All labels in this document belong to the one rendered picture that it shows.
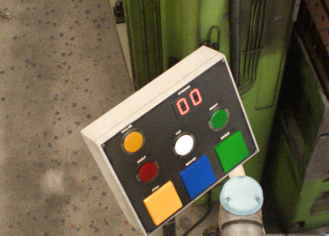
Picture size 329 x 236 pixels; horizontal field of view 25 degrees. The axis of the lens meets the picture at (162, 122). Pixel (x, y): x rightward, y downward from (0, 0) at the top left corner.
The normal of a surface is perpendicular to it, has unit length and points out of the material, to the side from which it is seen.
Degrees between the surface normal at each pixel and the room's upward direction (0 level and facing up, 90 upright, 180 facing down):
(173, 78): 30
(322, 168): 90
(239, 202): 1
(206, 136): 60
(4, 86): 0
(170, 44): 90
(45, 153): 0
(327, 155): 90
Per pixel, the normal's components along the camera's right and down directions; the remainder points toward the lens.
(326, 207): -0.03, -0.50
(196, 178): 0.53, 0.33
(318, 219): 0.25, 0.83
